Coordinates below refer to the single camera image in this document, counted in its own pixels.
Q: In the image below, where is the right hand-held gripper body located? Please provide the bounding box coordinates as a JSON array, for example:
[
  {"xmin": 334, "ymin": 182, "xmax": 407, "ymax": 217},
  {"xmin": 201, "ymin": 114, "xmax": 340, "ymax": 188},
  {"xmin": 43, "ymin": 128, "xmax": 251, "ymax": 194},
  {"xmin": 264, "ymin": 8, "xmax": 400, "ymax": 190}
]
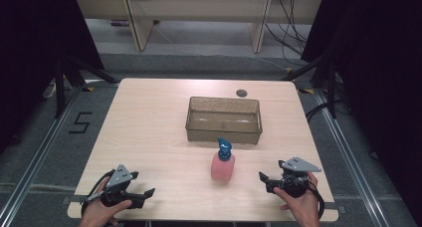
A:
[{"xmin": 278, "ymin": 156, "xmax": 322, "ymax": 199}]

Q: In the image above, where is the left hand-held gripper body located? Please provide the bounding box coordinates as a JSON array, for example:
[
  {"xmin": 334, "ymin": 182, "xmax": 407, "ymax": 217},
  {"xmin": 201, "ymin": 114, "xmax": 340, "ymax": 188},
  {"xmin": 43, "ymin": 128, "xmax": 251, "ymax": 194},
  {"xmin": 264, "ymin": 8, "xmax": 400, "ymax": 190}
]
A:
[{"xmin": 100, "ymin": 163, "xmax": 134, "ymax": 208}]

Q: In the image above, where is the pink spray bottle blue nozzle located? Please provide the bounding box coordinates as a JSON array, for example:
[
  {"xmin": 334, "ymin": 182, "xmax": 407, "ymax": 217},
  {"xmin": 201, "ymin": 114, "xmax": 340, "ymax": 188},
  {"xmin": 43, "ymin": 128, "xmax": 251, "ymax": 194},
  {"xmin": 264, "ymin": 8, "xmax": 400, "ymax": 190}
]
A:
[{"xmin": 210, "ymin": 136, "xmax": 237, "ymax": 183}]

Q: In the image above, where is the clear brown plastic box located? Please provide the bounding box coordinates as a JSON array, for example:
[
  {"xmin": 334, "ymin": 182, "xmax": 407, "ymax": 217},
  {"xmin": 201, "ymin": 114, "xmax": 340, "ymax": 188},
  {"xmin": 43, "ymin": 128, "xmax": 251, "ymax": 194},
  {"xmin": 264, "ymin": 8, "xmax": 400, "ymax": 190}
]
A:
[{"xmin": 184, "ymin": 96, "xmax": 264, "ymax": 145}]

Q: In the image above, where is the person's right hand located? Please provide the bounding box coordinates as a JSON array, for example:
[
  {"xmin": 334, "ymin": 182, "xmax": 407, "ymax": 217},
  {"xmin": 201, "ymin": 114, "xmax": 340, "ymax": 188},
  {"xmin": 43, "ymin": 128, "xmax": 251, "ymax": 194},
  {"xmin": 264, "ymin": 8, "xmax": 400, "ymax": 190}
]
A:
[{"xmin": 273, "ymin": 171, "xmax": 321, "ymax": 227}]

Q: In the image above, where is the person's left hand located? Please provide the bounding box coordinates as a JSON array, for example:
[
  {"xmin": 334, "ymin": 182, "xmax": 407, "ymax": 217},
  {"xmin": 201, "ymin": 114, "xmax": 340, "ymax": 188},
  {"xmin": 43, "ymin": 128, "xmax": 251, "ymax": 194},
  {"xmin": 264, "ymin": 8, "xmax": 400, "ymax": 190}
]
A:
[{"xmin": 79, "ymin": 177, "xmax": 133, "ymax": 227}]

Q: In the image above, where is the black metal stand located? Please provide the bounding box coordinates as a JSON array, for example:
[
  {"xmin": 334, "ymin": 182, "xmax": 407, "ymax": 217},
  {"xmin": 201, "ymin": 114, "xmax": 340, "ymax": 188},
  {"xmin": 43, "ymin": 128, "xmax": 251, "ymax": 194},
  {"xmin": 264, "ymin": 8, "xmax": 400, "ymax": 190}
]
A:
[
  {"xmin": 54, "ymin": 55, "xmax": 119, "ymax": 119},
  {"xmin": 281, "ymin": 53, "xmax": 340, "ymax": 120}
]

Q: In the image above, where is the black curtain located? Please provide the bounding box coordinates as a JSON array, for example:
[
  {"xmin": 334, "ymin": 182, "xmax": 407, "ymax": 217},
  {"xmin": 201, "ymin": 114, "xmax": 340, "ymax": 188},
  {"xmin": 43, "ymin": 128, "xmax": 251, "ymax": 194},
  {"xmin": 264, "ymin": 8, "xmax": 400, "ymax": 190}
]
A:
[
  {"xmin": 300, "ymin": 0, "xmax": 422, "ymax": 221},
  {"xmin": 0, "ymin": 0, "xmax": 106, "ymax": 155}
]

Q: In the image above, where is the beige wooden desk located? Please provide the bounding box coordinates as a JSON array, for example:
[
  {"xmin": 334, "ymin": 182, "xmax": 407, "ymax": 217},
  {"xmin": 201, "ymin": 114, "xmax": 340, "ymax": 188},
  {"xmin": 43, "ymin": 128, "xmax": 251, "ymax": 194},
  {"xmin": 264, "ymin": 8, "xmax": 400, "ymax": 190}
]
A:
[{"xmin": 73, "ymin": 0, "xmax": 323, "ymax": 54}]

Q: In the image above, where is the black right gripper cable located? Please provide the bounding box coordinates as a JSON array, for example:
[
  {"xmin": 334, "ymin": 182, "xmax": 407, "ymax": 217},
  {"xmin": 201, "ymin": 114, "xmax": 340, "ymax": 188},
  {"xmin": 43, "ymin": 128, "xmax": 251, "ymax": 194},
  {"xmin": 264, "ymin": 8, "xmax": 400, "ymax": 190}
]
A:
[{"xmin": 307, "ymin": 181, "xmax": 326, "ymax": 220}]

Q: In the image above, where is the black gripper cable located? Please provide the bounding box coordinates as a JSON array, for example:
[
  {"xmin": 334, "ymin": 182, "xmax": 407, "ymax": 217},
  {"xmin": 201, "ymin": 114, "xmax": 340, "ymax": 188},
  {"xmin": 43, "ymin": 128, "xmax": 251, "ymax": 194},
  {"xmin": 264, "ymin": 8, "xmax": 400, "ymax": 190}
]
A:
[
  {"xmin": 80, "ymin": 168, "xmax": 116, "ymax": 219},
  {"xmin": 307, "ymin": 181, "xmax": 326, "ymax": 220}
]

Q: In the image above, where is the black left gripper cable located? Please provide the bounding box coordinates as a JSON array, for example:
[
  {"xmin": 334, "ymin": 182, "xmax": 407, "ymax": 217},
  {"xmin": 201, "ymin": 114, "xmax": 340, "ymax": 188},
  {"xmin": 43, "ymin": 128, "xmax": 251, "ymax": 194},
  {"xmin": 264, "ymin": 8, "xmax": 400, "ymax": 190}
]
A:
[{"xmin": 80, "ymin": 168, "xmax": 116, "ymax": 219}]

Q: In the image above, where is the metal floor rail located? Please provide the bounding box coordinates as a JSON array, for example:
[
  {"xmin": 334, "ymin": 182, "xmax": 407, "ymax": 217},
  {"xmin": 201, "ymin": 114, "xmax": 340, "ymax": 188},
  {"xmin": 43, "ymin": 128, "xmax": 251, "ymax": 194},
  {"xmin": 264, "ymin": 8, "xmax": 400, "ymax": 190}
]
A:
[
  {"xmin": 313, "ymin": 89, "xmax": 392, "ymax": 227},
  {"xmin": 0, "ymin": 86, "xmax": 84, "ymax": 227}
]

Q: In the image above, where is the black floor cable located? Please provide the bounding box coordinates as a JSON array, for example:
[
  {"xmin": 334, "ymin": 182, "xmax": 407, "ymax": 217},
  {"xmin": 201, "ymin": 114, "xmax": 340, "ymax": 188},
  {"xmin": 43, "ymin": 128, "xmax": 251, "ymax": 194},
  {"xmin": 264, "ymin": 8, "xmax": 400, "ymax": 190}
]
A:
[{"xmin": 305, "ymin": 100, "xmax": 342, "ymax": 122}]

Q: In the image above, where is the bundle of black cables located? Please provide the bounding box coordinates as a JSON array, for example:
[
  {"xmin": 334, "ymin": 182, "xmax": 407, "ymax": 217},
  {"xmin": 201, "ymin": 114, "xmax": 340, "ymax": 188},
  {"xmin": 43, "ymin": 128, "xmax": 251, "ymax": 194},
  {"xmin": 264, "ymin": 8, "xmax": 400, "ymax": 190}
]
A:
[{"xmin": 264, "ymin": 0, "xmax": 311, "ymax": 68}]

